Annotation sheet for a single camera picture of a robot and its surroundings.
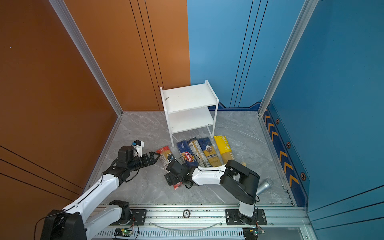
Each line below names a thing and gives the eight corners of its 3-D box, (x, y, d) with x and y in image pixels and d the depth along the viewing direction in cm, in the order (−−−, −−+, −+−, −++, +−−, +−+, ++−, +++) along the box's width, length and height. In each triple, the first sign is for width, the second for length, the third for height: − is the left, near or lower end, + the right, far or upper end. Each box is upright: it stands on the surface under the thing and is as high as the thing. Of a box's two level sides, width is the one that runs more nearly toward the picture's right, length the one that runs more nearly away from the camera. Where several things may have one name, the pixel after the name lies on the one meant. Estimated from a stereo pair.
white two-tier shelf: (173, 149, 100) (164, 113, 74) (169, 124, 114) (160, 87, 88) (215, 140, 105) (220, 104, 78) (206, 118, 119) (208, 80, 92)
